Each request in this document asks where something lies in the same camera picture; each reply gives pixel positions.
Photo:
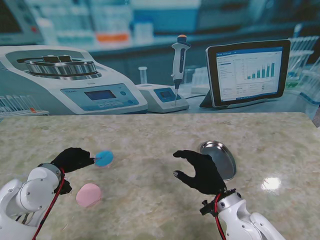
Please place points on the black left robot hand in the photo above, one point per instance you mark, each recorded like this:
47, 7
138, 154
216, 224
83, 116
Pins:
71, 160

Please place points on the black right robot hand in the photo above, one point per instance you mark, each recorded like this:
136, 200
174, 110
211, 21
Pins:
203, 175

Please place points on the blue round filter paper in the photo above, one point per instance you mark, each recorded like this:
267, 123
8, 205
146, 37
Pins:
105, 158

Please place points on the pink culture dish lid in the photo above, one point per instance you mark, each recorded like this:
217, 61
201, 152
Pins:
88, 195

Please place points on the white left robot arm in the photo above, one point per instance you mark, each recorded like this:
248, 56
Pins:
25, 200

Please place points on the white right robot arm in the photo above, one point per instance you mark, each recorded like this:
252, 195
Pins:
245, 220

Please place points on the pink culture dish base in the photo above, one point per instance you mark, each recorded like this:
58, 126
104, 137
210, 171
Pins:
106, 166

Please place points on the steel kidney tray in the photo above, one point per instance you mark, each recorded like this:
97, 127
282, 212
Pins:
225, 165

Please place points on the printed laboratory backdrop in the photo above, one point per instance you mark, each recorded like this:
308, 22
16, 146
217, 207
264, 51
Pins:
160, 62

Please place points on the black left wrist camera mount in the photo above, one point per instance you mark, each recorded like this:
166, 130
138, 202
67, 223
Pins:
65, 187

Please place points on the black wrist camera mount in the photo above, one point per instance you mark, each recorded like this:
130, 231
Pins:
65, 187
207, 208

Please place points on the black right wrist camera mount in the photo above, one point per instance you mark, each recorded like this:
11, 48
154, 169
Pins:
207, 208

